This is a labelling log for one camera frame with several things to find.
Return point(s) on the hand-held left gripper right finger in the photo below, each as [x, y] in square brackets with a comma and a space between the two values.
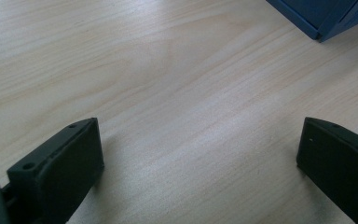
[338, 168]

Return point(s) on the blue three-slot file rack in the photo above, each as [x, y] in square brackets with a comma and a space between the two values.
[326, 15]

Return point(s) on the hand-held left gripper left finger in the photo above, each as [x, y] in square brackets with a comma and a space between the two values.
[59, 174]

